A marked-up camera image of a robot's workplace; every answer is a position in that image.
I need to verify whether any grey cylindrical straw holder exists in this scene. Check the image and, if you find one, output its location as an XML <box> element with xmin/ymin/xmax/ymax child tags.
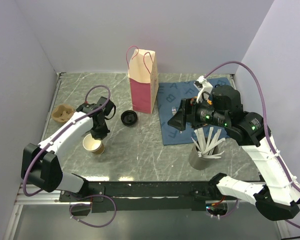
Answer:
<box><xmin>188</xmin><ymin>145</ymin><xmax>217</xmax><ymax>171</ymax></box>

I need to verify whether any black plastic cup lid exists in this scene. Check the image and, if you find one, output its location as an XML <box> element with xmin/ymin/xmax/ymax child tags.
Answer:
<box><xmin>120</xmin><ymin>110</ymin><xmax>138</xmax><ymax>127</ymax></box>

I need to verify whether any purple cable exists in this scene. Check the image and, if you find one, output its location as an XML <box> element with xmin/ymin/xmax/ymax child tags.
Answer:
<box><xmin>204</xmin><ymin>61</ymin><xmax>300</xmax><ymax>232</ymax></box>
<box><xmin>21</xmin><ymin>85</ymin><xmax>111</xmax><ymax>197</ymax></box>

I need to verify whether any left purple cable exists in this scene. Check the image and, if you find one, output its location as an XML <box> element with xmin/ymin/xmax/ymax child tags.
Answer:
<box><xmin>21</xmin><ymin>85</ymin><xmax>111</xmax><ymax>197</ymax></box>

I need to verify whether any brown pulp cup carrier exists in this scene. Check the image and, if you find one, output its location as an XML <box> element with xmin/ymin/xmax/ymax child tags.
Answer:
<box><xmin>51</xmin><ymin>104</ymin><xmax>75</xmax><ymax>124</ymax></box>

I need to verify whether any brown paper coffee cup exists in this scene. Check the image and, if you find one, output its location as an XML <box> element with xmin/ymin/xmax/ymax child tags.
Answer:
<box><xmin>82</xmin><ymin>134</ymin><xmax>105</xmax><ymax>155</ymax></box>

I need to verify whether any black mounting base rail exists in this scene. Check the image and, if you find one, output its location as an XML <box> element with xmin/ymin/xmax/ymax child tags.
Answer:
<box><xmin>59</xmin><ymin>181</ymin><xmax>223</xmax><ymax>213</ymax></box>

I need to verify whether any pink cream paper gift bag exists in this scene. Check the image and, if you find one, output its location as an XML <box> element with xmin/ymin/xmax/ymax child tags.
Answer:
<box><xmin>126</xmin><ymin>45</ymin><xmax>159</xmax><ymax>114</ymax></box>

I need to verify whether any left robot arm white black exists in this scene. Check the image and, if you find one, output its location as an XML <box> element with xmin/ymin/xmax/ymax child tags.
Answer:
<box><xmin>21</xmin><ymin>96</ymin><xmax>116</xmax><ymax>201</ymax></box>

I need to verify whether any blue lettered cloth placemat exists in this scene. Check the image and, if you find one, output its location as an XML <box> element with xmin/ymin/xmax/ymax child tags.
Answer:
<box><xmin>156</xmin><ymin>77</ymin><xmax>237</xmax><ymax>146</ymax></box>

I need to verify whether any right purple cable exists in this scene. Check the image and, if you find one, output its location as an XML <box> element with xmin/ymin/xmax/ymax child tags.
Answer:
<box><xmin>204</xmin><ymin>61</ymin><xmax>300</xmax><ymax>232</ymax></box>

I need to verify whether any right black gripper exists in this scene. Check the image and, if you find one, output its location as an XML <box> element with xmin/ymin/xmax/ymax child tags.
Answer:
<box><xmin>167</xmin><ymin>95</ymin><xmax>229</xmax><ymax>130</ymax></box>

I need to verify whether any silver fork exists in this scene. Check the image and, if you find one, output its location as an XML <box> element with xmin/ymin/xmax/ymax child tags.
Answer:
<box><xmin>171</xmin><ymin>107</ymin><xmax>177</xmax><ymax>115</ymax></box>

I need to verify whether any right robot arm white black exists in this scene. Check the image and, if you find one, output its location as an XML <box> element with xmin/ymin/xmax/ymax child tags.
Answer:
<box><xmin>167</xmin><ymin>85</ymin><xmax>300</xmax><ymax>221</ymax></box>

